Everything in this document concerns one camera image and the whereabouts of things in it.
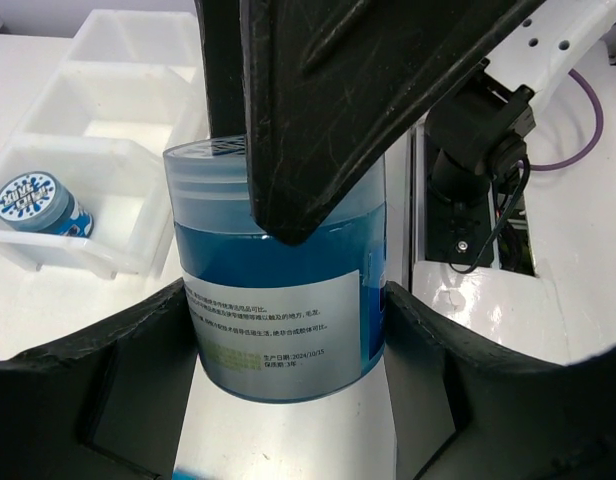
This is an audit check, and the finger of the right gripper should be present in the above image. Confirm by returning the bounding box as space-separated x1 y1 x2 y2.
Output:
195 0 538 246

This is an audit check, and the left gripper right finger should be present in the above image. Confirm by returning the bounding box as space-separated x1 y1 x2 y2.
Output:
384 282 616 479

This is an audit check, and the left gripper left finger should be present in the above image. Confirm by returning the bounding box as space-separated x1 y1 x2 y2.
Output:
0 280 197 479

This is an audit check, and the white three-compartment tray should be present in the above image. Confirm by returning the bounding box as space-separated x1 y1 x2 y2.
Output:
0 10 209 279

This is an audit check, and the blue slime jar labelled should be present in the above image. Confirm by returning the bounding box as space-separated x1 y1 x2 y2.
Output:
163 136 386 403

